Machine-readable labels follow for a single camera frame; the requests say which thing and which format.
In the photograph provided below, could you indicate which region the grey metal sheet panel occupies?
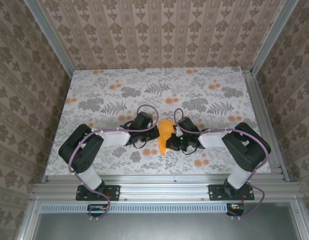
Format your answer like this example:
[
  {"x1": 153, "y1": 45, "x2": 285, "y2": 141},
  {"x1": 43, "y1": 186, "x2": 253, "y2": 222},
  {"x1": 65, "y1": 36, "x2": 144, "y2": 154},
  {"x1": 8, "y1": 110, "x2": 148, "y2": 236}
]
[{"x1": 31, "y1": 202, "x2": 303, "y2": 240}]

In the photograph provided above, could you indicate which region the floral patterned table cover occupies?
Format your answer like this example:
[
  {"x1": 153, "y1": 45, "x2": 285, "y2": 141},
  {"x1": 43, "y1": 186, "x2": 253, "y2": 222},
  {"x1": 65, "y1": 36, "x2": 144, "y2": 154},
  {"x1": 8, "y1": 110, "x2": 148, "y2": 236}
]
[{"x1": 44, "y1": 66, "x2": 273, "y2": 176}]

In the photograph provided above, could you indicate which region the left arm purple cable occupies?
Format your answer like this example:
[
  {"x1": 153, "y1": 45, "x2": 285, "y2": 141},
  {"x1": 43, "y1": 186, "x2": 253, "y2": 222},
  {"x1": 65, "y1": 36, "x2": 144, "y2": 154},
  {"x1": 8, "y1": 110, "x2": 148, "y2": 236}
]
[{"x1": 68, "y1": 104, "x2": 158, "y2": 222}]

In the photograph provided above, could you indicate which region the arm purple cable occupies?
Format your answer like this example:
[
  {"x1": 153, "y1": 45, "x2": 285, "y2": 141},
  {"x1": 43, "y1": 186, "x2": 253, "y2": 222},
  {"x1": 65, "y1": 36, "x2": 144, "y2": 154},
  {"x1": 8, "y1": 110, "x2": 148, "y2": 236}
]
[
  {"x1": 68, "y1": 104, "x2": 158, "y2": 222},
  {"x1": 174, "y1": 107, "x2": 270, "y2": 221}
]

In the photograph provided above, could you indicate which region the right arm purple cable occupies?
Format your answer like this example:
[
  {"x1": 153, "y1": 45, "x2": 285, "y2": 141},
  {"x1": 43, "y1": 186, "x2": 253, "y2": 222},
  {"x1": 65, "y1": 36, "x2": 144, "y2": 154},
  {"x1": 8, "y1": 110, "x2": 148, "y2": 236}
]
[{"x1": 174, "y1": 107, "x2": 270, "y2": 221}]

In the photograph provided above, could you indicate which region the aluminium crosswise frame rail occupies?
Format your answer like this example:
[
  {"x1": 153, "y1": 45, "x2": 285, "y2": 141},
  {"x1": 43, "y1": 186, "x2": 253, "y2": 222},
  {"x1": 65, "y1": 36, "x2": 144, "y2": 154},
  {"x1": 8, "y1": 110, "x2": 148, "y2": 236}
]
[{"x1": 30, "y1": 174, "x2": 302, "y2": 202}]

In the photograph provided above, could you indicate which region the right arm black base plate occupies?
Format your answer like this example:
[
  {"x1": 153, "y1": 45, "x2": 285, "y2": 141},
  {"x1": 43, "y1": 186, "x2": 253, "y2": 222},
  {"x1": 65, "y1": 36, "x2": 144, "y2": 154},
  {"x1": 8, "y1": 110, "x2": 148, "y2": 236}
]
[{"x1": 208, "y1": 183, "x2": 255, "y2": 202}]

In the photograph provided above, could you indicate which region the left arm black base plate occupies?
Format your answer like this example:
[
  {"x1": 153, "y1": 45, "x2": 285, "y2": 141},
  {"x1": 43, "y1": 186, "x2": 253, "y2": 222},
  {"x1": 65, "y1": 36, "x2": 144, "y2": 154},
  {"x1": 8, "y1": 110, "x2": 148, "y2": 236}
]
[{"x1": 76, "y1": 184, "x2": 121, "y2": 202}]

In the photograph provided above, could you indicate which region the grey slotted cable duct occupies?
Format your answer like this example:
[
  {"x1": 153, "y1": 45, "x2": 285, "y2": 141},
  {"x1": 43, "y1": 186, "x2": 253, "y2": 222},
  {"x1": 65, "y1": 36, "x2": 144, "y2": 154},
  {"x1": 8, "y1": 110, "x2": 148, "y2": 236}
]
[{"x1": 40, "y1": 202, "x2": 232, "y2": 214}]

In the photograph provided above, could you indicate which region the aluminium lengthwise frame rail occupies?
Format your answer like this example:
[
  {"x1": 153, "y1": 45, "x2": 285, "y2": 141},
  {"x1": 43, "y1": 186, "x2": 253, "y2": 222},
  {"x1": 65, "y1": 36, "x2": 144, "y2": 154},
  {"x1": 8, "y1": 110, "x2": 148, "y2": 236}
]
[{"x1": 241, "y1": 70, "x2": 291, "y2": 183}]

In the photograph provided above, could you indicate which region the black cable outlet with wires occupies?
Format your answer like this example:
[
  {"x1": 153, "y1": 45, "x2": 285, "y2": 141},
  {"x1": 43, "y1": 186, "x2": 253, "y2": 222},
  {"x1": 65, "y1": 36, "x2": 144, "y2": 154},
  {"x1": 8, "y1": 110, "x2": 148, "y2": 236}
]
[
  {"x1": 225, "y1": 203, "x2": 245, "y2": 217},
  {"x1": 87, "y1": 203, "x2": 107, "y2": 217}
]

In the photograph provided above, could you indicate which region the aluminium frame post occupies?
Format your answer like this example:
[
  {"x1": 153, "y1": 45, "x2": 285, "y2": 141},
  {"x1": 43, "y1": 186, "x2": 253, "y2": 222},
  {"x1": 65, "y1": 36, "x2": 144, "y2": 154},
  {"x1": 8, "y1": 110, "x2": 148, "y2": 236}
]
[
  {"x1": 23, "y1": 0, "x2": 75, "y2": 78},
  {"x1": 249, "y1": 0, "x2": 300, "y2": 77}
]

